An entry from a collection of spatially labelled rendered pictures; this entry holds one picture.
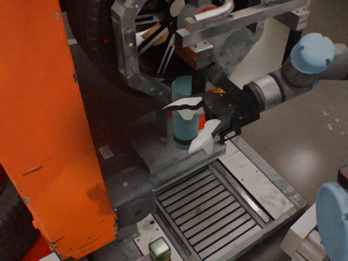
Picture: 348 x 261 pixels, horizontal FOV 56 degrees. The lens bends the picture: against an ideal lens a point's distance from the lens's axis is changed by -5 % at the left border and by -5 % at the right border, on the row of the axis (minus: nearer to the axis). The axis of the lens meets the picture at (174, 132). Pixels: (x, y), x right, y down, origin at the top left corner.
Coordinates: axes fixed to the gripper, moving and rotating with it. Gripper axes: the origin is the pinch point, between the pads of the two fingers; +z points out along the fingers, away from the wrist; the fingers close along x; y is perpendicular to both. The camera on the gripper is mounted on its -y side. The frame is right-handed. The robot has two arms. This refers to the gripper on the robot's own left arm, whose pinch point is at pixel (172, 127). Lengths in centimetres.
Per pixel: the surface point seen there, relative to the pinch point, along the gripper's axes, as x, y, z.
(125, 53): 31.0, -3.6, 1.0
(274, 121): 70, 94, -69
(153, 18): 44.1, -3.6, -12.0
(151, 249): -12.9, 18.7, 15.0
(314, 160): 38, 98, -72
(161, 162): 46, 59, 2
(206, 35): 13.6, -9.3, -16.3
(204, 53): 10.5, -7.0, -14.0
